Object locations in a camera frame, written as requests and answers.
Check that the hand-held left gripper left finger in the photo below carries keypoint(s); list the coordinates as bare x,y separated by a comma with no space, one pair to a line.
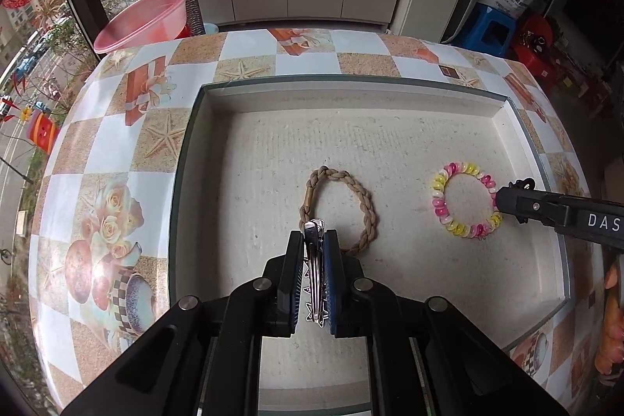
291,289

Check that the light blue bucket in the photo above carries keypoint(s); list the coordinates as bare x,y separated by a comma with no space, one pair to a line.
211,29

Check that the blue plastic stool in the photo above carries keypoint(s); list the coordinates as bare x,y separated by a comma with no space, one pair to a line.
487,31

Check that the white shallow tray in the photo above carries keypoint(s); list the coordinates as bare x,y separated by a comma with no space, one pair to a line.
399,138

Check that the red plastic stool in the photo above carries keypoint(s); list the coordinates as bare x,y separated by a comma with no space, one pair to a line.
534,45

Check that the orange lantern window sticker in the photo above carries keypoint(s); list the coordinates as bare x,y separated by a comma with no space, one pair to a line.
43,131

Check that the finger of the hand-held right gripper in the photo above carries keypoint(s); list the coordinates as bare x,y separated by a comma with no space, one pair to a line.
526,206

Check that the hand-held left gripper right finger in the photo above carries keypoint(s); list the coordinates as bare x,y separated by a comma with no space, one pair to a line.
334,289

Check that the silver metal hair clip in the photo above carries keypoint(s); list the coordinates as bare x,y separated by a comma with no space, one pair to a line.
312,250

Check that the pink plastic basin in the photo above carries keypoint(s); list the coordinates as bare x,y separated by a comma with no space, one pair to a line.
146,19

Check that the person's right hand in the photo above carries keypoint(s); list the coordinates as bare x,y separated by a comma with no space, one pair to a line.
612,277

